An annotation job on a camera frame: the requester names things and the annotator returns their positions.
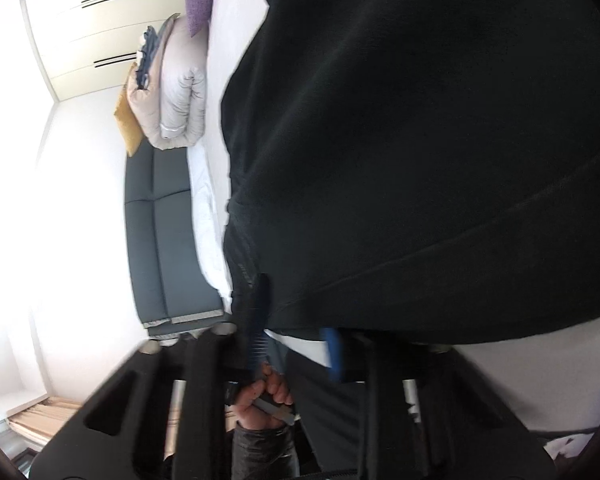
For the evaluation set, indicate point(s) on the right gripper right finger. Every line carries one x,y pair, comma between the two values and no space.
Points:
429,414

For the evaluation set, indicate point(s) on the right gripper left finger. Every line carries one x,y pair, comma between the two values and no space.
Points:
162,414

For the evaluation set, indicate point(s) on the black denim pants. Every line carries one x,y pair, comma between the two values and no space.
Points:
420,145

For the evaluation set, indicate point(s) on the dark sleeve forearm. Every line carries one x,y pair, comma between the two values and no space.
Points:
263,454

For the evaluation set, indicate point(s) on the person's left hand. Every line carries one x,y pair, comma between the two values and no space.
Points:
265,404

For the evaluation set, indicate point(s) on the dark grey padded headboard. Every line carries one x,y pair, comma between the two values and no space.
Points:
171,294

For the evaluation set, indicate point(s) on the white flat pillow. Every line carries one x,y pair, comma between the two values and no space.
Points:
206,225

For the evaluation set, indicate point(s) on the mustard yellow cushion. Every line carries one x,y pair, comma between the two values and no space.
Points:
127,123

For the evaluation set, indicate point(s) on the folded beige duvet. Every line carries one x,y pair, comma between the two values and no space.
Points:
170,110

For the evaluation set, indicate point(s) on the folded blue grey cloth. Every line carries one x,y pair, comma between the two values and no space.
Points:
149,44

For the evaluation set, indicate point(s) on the cream built-in wardrobe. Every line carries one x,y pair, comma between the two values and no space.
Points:
86,46

